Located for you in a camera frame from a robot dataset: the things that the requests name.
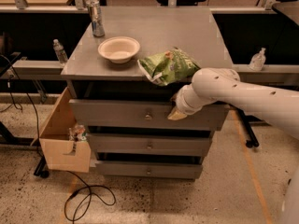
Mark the black table leg with caster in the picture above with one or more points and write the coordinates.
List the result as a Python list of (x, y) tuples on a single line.
[(252, 140)]

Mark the crumpled wrapper in box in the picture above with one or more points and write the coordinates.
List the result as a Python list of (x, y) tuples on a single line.
[(77, 133)]

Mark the grey drawer cabinet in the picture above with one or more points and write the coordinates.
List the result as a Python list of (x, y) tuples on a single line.
[(89, 76)]

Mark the black stand leg left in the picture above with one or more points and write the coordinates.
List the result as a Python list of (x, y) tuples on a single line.
[(40, 169)]

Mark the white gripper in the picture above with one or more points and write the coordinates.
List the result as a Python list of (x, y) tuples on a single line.
[(183, 104)]

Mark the grey top drawer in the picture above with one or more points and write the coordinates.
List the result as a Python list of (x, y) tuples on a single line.
[(137, 114)]

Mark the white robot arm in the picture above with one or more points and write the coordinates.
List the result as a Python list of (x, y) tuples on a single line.
[(275, 106)]

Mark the white paper bowl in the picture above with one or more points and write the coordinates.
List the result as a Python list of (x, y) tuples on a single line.
[(119, 49)]

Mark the grey middle drawer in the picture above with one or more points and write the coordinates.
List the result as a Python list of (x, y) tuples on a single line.
[(149, 144)]

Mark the silver drink can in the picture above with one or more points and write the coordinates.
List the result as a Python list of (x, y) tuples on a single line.
[(94, 9)]

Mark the grey bottom drawer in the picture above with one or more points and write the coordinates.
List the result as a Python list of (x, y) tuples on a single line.
[(149, 169)]

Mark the grey drawer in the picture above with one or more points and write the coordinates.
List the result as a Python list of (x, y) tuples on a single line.
[(149, 144), (149, 169), (137, 114)]

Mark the green chip bag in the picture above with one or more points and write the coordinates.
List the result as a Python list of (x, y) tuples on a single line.
[(168, 67)]

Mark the hand sanitizer pump bottle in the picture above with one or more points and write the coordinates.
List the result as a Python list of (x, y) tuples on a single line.
[(257, 60)]

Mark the clear plastic water bottle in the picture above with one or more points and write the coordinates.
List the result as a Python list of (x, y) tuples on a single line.
[(60, 52)]

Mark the cardboard box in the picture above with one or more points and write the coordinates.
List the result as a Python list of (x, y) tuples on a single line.
[(60, 151)]

